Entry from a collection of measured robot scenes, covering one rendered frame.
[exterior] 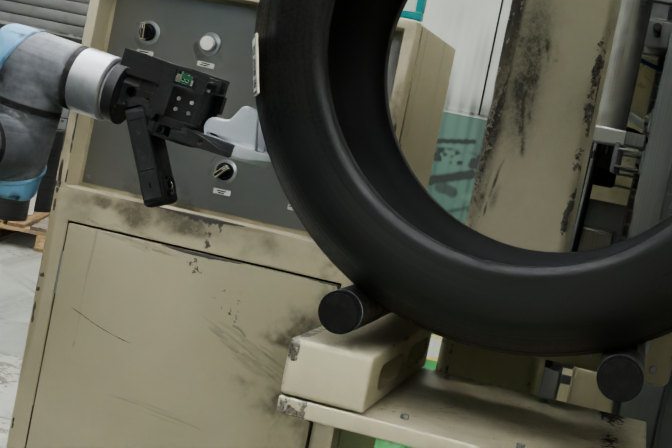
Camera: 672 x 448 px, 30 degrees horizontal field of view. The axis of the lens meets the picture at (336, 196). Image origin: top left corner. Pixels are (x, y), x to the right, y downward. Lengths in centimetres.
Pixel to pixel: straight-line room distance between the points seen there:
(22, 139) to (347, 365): 45
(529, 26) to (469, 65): 900
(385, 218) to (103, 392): 99
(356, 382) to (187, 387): 83
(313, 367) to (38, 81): 46
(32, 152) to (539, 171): 62
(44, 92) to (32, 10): 974
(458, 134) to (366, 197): 929
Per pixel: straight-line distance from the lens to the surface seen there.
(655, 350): 157
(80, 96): 143
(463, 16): 1064
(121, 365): 210
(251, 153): 136
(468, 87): 1059
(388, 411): 131
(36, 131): 146
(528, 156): 159
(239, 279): 201
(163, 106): 139
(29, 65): 145
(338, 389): 127
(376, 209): 122
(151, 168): 141
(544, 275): 120
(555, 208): 159
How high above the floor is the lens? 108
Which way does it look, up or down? 3 degrees down
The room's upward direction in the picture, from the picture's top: 11 degrees clockwise
